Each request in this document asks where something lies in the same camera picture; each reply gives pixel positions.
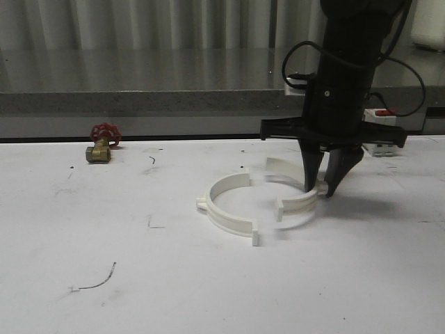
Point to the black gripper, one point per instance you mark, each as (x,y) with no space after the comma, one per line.
(331,121)

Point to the white half clamp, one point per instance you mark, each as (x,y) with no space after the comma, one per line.
(298,203)
(245,227)

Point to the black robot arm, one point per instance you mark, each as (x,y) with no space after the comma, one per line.
(351,48)

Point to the white container background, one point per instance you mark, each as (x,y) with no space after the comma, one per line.
(428,24)

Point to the brass valve red handwheel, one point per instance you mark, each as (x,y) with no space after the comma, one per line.
(105,137)

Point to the white circuit breaker red switch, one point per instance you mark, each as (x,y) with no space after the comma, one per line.
(381,117)

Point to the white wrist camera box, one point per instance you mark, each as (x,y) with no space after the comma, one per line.
(296,84)

